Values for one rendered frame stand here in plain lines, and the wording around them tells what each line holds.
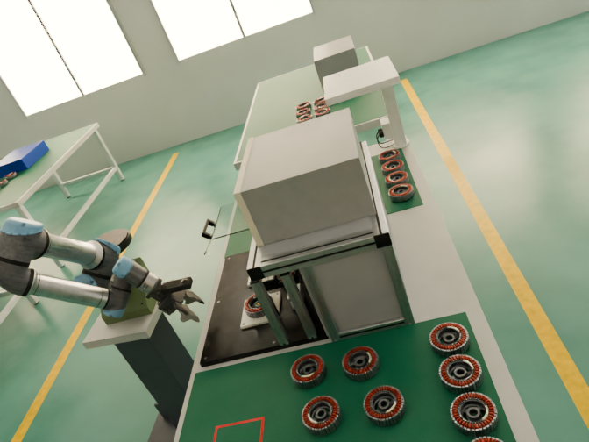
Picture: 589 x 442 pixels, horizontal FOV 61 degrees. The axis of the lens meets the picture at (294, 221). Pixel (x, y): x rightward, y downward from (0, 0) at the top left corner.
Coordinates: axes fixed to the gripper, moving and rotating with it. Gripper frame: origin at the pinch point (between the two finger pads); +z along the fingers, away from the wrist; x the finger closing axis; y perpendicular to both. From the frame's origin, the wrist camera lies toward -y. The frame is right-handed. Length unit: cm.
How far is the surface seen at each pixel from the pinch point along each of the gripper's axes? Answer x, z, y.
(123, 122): -472, -83, 210
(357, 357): 32, 35, -45
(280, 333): 19.7, 18.2, -26.3
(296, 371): 34, 24, -29
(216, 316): -3.5, 7.7, 1.4
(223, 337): 9.3, 10.0, -2.7
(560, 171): -160, 169, -123
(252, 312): 5.1, 12.8, -16.2
